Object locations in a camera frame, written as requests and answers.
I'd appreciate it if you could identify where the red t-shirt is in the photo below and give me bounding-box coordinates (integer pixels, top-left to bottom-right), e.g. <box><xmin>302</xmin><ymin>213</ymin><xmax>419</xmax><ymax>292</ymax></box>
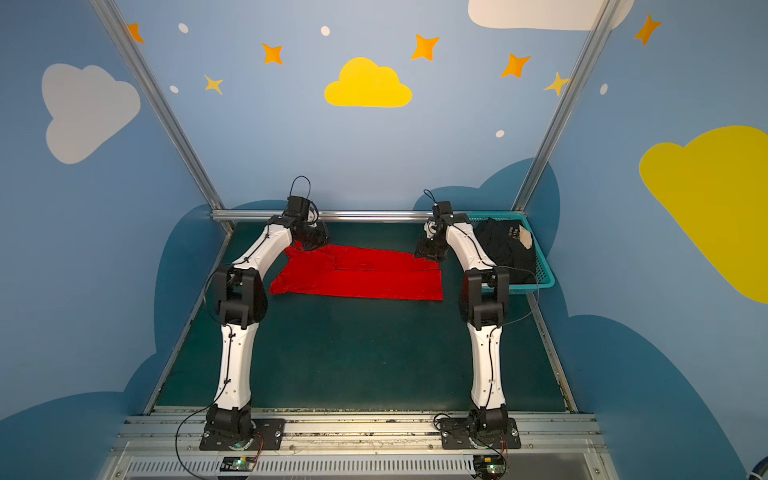
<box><xmin>270</xmin><ymin>245</ymin><xmax>444</xmax><ymax>301</ymax></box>

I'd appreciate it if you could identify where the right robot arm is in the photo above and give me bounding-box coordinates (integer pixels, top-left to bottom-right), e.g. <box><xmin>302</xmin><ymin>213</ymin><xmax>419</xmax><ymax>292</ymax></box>
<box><xmin>415</xmin><ymin>214</ymin><xmax>510</xmax><ymax>440</ymax></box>

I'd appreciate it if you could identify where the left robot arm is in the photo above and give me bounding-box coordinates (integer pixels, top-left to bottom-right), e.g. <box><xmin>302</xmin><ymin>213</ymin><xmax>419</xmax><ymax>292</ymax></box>
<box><xmin>201</xmin><ymin>215</ymin><xmax>329</xmax><ymax>450</ymax></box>

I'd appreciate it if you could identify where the black t-shirt in basket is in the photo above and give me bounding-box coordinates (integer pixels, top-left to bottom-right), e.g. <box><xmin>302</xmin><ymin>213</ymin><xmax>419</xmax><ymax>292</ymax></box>
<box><xmin>474</xmin><ymin>218</ymin><xmax>537</xmax><ymax>285</ymax></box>

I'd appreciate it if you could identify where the teal plastic basket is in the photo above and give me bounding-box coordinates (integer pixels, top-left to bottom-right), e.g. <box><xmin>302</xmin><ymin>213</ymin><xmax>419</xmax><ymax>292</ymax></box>
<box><xmin>467</xmin><ymin>211</ymin><xmax>555</xmax><ymax>295</ymax></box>

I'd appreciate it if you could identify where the right green circuit board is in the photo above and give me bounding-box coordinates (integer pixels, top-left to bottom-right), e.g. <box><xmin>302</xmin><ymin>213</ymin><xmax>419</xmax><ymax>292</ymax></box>
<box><xmin>472</xmin><ymin>455</ymin><xmax>507</xmax><ymax>480</ymax></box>

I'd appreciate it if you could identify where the green circuit board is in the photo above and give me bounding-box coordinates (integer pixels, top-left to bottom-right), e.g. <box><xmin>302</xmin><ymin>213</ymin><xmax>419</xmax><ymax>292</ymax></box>
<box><xmin>472</xmin><ymin>455</ymin><xmax>507</xmax><ymax>480</ymax></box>
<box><xmin>219</xmin><ymin>457</ymin><xmax>256</xmax><ymax>474</ymax></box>

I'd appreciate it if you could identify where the left green circuit board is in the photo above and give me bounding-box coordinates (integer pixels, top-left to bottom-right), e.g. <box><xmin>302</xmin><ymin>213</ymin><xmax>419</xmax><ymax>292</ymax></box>
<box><xmin>219</xmin><ymin>457</ymin><xmax>256</xmax><ymax>474</ymax></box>

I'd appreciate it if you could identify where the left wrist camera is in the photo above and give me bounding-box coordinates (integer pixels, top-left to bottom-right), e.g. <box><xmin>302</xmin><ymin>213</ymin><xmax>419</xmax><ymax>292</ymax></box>
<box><xmin>283</xmin><ymin>195</ymin><xmax>316</xmax><ymax>223</ymax></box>

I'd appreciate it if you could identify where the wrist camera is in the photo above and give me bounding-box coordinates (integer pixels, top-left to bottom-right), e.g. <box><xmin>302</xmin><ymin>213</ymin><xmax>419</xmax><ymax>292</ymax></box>
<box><xmin>424</xmin><ymin>201</ymin><xmax>454</xmax><ymax>239</ymax></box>
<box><xmin>283</xmin><ymin>195</ymin><xmax>316</xmax><ymax>223</ymax></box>

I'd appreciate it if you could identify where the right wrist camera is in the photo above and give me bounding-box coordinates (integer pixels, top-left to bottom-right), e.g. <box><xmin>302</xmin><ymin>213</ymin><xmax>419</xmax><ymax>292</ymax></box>
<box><xmin>424</xmin><ymin>201</ymin><xmax>454</xmax><ymax>239</ymax></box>

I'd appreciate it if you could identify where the back aluminium frame bar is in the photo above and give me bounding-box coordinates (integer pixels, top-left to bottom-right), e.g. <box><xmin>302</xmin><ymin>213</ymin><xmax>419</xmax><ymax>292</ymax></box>
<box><xmin>211</xmin><ymin>210</ymin><xmax>438</xmax><ymax>225</ymax></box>

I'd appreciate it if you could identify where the left side aluminium rail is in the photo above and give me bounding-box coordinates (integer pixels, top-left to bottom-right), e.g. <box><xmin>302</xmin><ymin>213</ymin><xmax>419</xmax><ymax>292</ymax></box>
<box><xmin>142</xmin><ymin>220</ymin><xmax>229</xmax><ymax>414</ymax></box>

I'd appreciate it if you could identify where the aluminium rail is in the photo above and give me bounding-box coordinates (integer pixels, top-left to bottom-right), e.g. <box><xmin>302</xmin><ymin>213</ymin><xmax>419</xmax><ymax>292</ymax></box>
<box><xmin>142</xmin><ymin>220</ymin><xmax>229</xmax><ymax>414</ymax></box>
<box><xmin>526</xmin><ymin>293</ymin><xmax>579</xmax><ymax>413</ymax></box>

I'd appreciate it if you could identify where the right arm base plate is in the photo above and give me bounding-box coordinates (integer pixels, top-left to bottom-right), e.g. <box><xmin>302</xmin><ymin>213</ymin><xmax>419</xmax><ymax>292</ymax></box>
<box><xmin>433</xmin><ymin>416</ymin><xmax>522</xmax><ymax>451</ymax></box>

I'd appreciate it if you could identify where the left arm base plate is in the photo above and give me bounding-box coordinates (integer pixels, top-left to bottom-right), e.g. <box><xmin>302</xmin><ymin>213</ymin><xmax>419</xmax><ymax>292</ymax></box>
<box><xmin>199</xmin><ymin>418</ymin><xmax>286</xmax><ymax>451</ymax></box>

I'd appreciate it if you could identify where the right side aluminium rail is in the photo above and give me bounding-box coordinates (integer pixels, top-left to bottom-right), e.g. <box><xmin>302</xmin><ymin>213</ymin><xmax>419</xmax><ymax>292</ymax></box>
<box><xmin>526</xmin><ymin>293</ymin><xmax>579</xmax><ymax>413</ymax></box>

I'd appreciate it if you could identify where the front aluminium rail frame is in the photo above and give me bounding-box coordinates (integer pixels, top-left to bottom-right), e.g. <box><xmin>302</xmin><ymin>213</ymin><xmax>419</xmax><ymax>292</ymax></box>
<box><xmin>99</xmin><ymin>408</ymin><xmax>618</xmax><ymax>479</ymax></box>

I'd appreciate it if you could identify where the right aluminium corner post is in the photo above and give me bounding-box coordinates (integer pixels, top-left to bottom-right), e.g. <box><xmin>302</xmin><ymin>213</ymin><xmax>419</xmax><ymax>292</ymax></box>
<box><xmin>511</xmin><ymin>0</ymin><xmax>623</xmax><ymax>213</ymax></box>

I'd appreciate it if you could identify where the aluminium corner post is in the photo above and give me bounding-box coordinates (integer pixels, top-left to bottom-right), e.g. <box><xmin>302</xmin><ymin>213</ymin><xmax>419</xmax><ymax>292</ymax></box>
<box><xmin>511</xmin><ymin>0</ymin><xmax>623</xmax><ymax>213</ymax></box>
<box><xmin>90</xmin><ymin>0</ymin><xmax>224</xmax><ymax>210</ymax></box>

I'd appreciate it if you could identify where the left aluminium corner post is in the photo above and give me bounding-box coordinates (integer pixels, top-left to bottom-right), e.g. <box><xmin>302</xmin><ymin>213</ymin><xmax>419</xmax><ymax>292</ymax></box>
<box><xmin>90</xmin><ymin>0</ymin><xmax>224</xmax><ymax>210</ymax></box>

